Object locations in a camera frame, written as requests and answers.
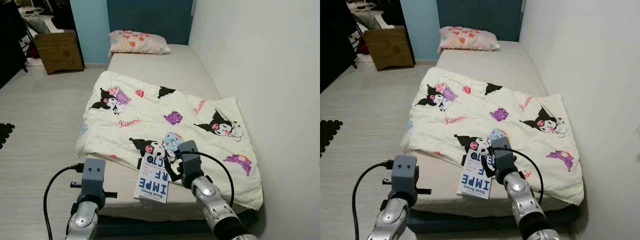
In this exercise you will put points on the brown cardboard box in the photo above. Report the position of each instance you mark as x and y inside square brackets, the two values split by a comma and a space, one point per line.
[390, 49]
[60, 52]

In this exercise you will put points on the black foam puzzle mat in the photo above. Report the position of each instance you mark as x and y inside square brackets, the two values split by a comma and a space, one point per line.
[5, 135]
[329, 137]

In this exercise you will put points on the white printed card pack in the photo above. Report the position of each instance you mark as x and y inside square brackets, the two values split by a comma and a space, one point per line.
[152, 182]
[475, 180]

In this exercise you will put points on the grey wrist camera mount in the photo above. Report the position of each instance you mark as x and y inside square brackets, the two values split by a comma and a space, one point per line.
[190, 160]
[404, 175]
[505, 157]
[94, 177]

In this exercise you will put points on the cream cartoon print blanket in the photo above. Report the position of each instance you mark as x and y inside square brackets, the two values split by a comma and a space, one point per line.
[475, 107]
[150, 110]

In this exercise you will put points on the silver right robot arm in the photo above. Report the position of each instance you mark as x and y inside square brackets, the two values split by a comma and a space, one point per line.
[215, 210]
[525, 205]

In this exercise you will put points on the small red object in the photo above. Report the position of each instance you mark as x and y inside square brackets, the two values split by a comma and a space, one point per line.
[362, 46]
[33, 51]

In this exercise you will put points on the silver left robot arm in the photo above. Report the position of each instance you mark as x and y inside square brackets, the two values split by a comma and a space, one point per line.
[85, 220]
[392, 220]

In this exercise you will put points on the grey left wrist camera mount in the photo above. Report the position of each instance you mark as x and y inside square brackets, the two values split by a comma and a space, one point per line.
[94, 177]
[404, 175]

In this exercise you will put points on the dark teal upholstered headboard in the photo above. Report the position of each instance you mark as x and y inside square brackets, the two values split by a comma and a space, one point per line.
[150, 20]
[480, 17]

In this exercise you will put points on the beige mattress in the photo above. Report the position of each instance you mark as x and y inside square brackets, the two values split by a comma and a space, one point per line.
[490, 60]
[160, 62]

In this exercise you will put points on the pink pillow with orange prints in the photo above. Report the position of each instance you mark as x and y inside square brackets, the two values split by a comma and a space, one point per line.
[467, 40]
[140, 44]

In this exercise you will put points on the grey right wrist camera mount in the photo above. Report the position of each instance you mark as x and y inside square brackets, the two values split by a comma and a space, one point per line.
[190, 160]
[505, 157]

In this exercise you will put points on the grey bag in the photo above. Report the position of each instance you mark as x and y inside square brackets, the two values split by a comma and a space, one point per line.
[369, 20]
[37, 24]

